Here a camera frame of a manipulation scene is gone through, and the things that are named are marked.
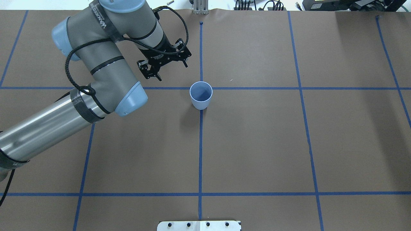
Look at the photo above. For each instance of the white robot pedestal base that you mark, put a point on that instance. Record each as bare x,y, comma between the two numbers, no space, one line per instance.
211,225

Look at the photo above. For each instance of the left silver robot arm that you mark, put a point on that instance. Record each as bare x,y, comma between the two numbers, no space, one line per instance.
102,80

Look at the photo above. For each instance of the aluminium frame post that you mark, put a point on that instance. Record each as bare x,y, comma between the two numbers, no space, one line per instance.
200,7

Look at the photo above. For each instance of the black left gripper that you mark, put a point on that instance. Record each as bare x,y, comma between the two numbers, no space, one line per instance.
156,57

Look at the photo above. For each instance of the light blue plastic cup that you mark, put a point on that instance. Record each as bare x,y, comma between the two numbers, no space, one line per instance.
201,93

